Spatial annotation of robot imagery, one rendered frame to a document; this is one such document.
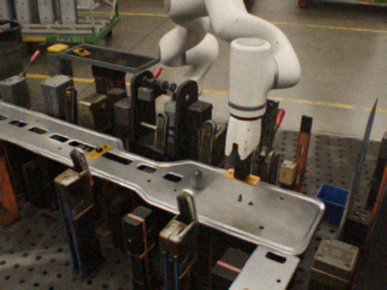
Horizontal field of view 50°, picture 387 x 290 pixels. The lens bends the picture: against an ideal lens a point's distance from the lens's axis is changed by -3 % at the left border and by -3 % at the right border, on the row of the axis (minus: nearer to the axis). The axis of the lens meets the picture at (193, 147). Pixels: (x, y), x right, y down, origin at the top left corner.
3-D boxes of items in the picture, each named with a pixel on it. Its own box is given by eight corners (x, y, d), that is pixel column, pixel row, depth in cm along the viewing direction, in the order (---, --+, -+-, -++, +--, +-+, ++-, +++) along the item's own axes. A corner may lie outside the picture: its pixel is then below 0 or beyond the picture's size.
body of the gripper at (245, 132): (240, 96, 101) (238, 137, 107) (221, 112, 94) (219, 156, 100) (270, 103, 98) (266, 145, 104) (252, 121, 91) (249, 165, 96)
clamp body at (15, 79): (12, 160, 181) (-7, 82, 162) (32, 148, 189) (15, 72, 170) (27, 167, 177) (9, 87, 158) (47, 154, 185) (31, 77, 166)
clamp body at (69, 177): (64, 273, 127) (41, 179, 109) (91, 249, 136) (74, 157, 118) (86, 285, 123) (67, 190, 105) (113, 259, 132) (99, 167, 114)
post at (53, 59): (61, 148, 190) (45, 53, 167) (72, 140, 195) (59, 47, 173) (73, 152, 187) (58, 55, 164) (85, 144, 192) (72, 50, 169)
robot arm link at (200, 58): (170, 87, 178) (168, 31, 165) (214, 83, 181) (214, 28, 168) (175, 100, 168) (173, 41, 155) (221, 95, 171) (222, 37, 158)
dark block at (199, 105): (187, 217, 150) (186, 107, 128) (197, 205, 155) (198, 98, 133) (199, 221, 148) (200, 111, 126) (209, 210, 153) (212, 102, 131)
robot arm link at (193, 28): (199, 68, 170) (158, 72, 167) (194, 40, 171) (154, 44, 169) (225, 9, 121) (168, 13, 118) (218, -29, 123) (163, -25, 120)
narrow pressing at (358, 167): (333, 252, 93) (365, 114, 75) (345, 223, 102) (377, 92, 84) (336, 253, 93) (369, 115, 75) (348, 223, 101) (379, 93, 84)
